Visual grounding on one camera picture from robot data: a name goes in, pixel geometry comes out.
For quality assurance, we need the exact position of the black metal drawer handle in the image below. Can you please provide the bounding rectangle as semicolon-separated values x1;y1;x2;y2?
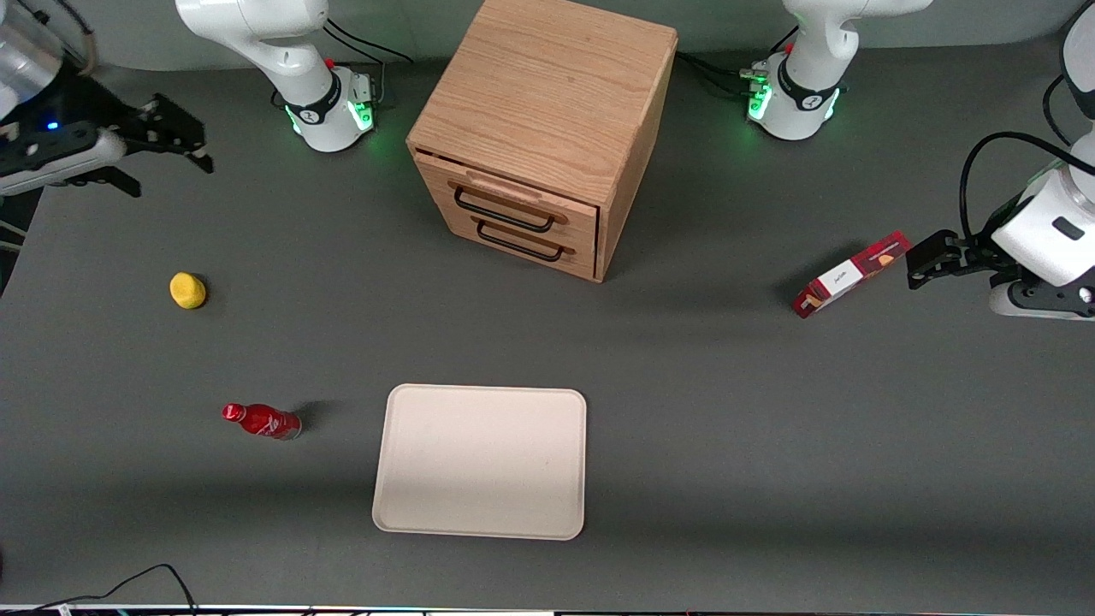
476;220;566;263
453;187;557;234

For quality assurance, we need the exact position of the wooden drawer cabinet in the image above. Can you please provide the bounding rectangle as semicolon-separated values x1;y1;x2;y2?
406;0;679;283
415;151;600;246

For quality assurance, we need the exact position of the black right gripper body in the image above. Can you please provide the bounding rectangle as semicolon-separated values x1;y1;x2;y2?
0;67;122;159

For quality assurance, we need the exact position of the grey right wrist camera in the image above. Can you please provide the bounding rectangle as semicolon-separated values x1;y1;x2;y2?
0;128;127;198

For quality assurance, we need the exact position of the plain wooden drawer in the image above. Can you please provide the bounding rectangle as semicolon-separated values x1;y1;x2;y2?
426;195;598;281

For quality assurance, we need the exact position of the white rectangular tray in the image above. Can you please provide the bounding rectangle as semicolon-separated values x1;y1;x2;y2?
372;384;588;542

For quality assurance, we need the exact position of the red cola bottle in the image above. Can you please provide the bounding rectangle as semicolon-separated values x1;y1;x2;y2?
222;403;302;441

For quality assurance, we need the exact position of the yellow toy lemon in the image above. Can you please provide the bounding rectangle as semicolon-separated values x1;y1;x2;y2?
169;272;208;310

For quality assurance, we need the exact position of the black cable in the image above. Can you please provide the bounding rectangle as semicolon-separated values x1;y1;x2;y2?
24;563;199;616
323;17;417;110
676;33;798;100
958;131;1095;242

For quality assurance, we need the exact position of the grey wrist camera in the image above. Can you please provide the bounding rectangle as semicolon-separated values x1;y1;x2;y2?
988;275;1095;322
0;128;127;198

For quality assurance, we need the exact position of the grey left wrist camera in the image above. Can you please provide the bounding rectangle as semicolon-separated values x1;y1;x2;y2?
988;275;1095;322

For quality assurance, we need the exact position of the red white snack box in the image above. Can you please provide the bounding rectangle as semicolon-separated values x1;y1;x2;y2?
793;230;914;319

